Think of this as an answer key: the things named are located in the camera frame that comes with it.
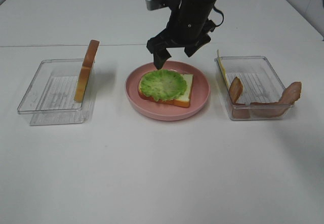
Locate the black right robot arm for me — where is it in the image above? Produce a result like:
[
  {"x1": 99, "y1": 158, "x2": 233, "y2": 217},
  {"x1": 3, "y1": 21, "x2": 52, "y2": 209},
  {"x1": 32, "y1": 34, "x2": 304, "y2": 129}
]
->
[{"x1": 145, "y1": 0, "x2": 217, "y2": 69}]

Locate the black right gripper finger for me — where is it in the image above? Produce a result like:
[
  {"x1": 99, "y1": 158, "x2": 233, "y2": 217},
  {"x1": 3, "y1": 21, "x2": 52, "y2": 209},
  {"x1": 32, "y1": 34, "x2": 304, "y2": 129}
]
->
[
  {"x1": 153, "y1": 49, "x2": 171, "y2": 70},
  {"x1": 184, "y1": 35, "x2": 211, "y2": 57}
]

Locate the clear left plastic container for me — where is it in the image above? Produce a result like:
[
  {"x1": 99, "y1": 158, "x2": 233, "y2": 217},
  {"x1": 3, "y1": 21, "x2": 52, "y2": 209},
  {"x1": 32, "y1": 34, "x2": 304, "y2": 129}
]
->
[{"x1": 17, "y1": 59, "x2": 96, "y2": 126}]

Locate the bread slice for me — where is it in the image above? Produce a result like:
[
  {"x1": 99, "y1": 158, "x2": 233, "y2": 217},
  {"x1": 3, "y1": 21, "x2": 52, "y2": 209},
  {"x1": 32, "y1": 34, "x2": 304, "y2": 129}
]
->
[
  {"x1": 74, "y1": 40, "x2": 100, "y2": 103},
  {"x1": 138, "y1": 74, "x2": 194, "y2": 108}
]

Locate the green lettuce leaf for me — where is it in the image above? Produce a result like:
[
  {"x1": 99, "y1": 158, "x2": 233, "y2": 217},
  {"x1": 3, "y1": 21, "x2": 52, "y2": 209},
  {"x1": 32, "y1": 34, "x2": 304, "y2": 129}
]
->
[{"x1": 139, "y1": 69, "x2": 187, "y2": 102}]

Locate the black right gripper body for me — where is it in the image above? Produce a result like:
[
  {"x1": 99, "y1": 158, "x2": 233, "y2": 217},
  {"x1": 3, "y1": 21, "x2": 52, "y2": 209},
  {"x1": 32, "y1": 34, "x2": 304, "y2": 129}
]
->
[{"x1": 147, "y1": 5, "x2": 216, "y2": 54}]

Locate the bacon strip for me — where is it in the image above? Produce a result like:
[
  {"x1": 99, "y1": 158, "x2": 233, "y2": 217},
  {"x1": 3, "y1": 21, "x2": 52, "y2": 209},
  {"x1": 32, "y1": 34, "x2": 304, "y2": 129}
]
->
[
  {"x1": 250, "y1": 81, "x2": 302, "y2": 118},
  {"x1": 229, "y1": 77, "x2": 250, "y2": 119}
]

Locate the clear right plastic container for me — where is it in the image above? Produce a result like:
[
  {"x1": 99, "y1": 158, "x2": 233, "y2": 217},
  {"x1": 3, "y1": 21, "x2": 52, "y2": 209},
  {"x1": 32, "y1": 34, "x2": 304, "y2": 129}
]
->
[{"x1": 215, "y1": 56, "x2": 301, "y2": 120}]

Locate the yellow cheese slice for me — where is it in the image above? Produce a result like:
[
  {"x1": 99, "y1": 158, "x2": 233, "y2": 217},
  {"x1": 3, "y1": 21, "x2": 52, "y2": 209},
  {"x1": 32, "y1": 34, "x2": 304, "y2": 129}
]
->
[{"x1": 217, "y1": 50, "x2": 228, "y2": 88}]

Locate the upright bread slice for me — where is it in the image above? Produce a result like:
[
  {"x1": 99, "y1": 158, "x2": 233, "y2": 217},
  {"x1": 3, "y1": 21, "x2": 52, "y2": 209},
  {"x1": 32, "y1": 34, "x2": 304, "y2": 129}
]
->
[{"x1": 74, "y1": 40, "x2": 100, "y2": 103}]

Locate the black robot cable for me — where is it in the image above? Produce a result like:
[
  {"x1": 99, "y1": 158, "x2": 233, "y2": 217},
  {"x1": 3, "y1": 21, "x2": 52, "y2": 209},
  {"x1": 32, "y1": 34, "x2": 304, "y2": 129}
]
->
[{"x1": 212, "y1": 5, "x2": 225, "y2": 27}]

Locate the pink plate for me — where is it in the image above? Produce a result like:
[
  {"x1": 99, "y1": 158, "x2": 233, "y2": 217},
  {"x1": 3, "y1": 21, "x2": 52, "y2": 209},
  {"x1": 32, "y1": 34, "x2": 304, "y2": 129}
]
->
[{"x1": 125, "y1": 61, "x2": 211, "y2": 121}]

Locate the clear plastic container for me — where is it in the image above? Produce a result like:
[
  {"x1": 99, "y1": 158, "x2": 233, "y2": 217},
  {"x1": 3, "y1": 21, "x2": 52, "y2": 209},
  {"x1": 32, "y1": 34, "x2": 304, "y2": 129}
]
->
[
  {"x1": 17, "y1": 59, "x2": 96, "y2": 126},
  {"x1": 215, "y1": 56, "x2": 301, "y2": 120}
]

